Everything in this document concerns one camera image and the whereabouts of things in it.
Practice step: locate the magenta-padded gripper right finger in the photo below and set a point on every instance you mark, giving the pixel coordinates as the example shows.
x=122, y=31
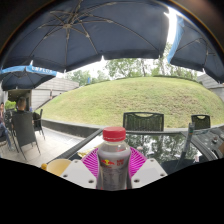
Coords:
x=148, y=171

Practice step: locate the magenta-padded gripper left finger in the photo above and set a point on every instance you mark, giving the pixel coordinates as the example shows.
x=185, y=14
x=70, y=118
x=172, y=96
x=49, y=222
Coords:
x=78, y=173

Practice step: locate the red-capped clear drink bottle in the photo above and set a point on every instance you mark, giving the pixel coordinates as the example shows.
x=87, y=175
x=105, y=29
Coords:
x=114, y=163

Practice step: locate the yellow snack bag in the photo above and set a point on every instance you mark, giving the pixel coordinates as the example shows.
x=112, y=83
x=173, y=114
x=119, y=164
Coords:
x=87, y=152

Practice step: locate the upright white tube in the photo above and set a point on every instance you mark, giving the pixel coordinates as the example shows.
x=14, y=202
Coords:
x=190, y=131

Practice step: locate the person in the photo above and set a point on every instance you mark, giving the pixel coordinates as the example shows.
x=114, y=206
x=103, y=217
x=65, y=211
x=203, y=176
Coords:
x=2, y=126
x=22, y=104

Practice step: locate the blue-banded dark patio umbrella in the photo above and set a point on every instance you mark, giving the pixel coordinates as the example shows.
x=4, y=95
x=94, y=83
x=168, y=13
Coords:
x=23, y=76

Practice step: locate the dark blue patio umbrella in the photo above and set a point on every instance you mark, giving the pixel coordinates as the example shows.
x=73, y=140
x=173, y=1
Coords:
x=200, y=50
x=100, y=33

